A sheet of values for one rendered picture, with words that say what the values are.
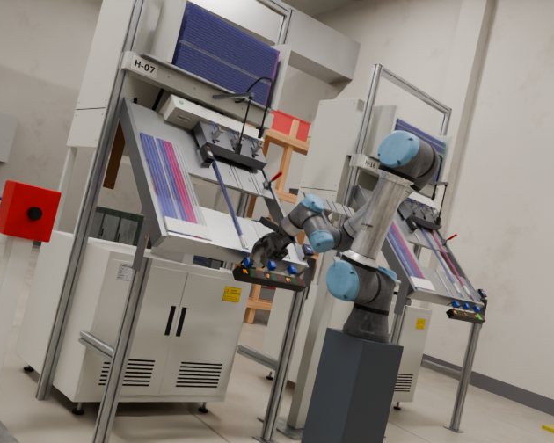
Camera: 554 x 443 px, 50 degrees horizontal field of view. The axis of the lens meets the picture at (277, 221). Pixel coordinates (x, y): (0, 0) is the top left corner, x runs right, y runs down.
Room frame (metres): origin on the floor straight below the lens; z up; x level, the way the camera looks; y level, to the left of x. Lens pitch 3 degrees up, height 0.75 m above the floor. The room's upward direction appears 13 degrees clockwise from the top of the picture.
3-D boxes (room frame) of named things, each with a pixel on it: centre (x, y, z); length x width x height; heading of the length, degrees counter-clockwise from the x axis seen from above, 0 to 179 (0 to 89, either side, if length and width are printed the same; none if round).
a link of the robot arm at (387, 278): (1.93, -0.36, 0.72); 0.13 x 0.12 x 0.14; 136
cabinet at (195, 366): (2.65, 0.52, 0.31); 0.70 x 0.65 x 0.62; 132
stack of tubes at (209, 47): (2.60, 0.39, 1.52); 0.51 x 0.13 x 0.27; 132
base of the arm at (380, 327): (1.93, -0.36, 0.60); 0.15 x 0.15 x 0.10
